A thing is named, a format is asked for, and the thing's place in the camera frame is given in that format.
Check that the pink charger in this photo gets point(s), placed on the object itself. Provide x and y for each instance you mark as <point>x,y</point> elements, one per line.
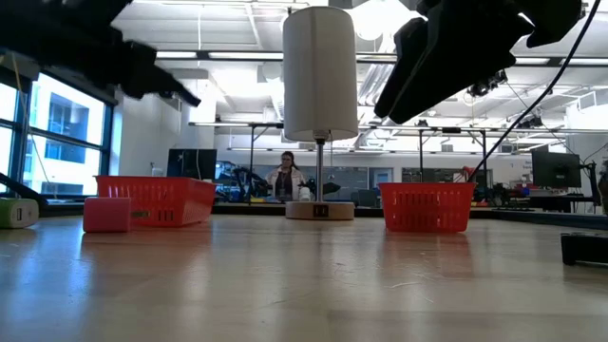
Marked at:
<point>107,214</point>

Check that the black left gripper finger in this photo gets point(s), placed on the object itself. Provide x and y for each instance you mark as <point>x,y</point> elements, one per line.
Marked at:
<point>145,71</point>

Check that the black slanted bar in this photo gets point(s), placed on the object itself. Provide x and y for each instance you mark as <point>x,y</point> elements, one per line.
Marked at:
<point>24,189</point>

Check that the black aluminium table frame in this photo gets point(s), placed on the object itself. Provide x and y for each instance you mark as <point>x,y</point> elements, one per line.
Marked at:
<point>546,218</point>

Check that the green charger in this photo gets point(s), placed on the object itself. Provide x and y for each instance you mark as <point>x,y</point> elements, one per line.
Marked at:
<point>16,214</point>

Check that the person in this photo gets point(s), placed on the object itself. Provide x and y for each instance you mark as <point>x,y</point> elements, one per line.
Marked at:
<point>286,183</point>

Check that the black box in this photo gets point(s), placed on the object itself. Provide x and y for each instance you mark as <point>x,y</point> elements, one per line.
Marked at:
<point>584,248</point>

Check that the black background rig frame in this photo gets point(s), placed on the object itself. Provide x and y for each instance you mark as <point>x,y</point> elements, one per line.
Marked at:
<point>420,157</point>

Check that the background black robot arm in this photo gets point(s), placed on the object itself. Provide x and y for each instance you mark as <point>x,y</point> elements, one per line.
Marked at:
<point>249,180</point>

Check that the long ceiling light bar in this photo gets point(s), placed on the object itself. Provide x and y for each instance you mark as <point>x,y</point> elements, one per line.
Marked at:
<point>237,55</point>

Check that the large window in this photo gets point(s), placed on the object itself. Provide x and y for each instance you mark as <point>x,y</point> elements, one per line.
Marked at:
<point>66,128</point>

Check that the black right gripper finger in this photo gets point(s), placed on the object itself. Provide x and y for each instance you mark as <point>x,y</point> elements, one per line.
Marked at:
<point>461,57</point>
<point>404,66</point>

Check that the black ceiling spotlight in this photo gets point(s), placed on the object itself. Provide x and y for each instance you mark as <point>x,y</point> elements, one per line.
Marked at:
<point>484,84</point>

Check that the red plastic basket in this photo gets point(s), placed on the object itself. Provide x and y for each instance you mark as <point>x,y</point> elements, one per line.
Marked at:
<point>166,199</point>
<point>427,206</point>

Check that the white shade table lamp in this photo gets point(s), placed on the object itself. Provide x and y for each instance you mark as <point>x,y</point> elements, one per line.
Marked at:
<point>319,71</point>

